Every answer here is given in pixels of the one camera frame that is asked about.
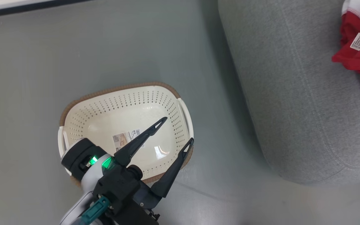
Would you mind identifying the grey fabric sofa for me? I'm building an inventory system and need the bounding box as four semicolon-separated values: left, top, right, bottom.
217;0;360;185

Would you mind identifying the left arm teal connector cable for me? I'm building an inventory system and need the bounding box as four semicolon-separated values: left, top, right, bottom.
81;196;111;225

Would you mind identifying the white perforated laundry basket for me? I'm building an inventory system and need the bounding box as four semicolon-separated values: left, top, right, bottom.
57;82;195;188

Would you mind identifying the white and black skirting board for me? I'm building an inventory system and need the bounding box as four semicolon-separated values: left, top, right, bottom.
0;0;90;20

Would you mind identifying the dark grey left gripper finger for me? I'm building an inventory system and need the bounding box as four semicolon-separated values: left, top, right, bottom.
151;137;195;198
114;117;168;167

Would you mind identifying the paper label sticker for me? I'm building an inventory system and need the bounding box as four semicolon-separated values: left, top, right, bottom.
112;129;142;153

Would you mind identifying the red garment with white trim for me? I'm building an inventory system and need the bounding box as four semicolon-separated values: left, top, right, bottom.
332;0;360;96

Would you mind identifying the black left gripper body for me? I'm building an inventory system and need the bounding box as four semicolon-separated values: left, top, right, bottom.
92;165;162;225

